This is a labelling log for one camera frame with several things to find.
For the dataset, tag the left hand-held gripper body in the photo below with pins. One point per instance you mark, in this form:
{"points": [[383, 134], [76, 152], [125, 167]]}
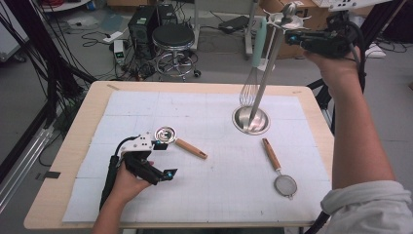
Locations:
{"points": [[139, 162]]}

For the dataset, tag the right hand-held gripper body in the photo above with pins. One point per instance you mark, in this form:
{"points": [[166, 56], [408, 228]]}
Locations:
{"points": [[328, 42]]}

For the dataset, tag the steel utensil stand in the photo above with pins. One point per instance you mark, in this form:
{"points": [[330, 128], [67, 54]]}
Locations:
{"points": [[264, 81]]}

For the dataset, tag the person's left hand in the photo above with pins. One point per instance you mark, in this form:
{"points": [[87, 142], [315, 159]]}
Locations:
{"points": [[126, 187]]}

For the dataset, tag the person's right hand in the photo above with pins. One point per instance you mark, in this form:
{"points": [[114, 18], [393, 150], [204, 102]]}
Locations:
{"points": [[341, 73]]}

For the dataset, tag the large cardboard box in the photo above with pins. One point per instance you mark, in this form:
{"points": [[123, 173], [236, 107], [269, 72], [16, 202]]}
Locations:
{"points": [[313, 22]]}

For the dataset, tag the white round-base floor stand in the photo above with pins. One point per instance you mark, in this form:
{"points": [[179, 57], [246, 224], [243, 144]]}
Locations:
{"points": [[269, 66]]}

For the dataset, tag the white foam mat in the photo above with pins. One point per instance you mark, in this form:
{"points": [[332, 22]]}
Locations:
{"points": [[211, 188]]}

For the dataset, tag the flat black device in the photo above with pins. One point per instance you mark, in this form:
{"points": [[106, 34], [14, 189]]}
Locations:
{"points": [[233, 23]]}

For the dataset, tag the light wooden table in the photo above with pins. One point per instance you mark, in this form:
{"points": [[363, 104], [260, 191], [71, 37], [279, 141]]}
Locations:
{"points": [[65, 182]]}

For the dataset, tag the black tape strip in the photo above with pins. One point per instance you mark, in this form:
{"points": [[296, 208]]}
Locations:
{"points": [[48, 175]]}

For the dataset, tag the small white green-lit device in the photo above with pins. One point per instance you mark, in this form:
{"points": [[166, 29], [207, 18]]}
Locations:
{"points": [[119, 52]]}

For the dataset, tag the black round stool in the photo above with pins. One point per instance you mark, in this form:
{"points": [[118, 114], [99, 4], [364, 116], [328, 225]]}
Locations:
{"points": [[173, 35]]}

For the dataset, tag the black computer tower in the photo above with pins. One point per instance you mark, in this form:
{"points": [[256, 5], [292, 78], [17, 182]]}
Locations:
{"points": [[142, 29]]}

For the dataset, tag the white power strip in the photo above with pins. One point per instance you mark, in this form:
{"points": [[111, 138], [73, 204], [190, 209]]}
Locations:
{"points": [[113, 36]]}

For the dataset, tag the small cardboard box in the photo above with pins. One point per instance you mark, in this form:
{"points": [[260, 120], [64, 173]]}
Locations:
{"points": [[126, 2]]}

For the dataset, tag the white sleeve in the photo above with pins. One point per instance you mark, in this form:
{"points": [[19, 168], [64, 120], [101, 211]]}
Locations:
{"points": [[367, 211]]}

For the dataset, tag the aluminium rail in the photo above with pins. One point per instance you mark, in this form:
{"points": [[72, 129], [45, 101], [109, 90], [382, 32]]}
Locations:
{"points": [[22, 162]]}

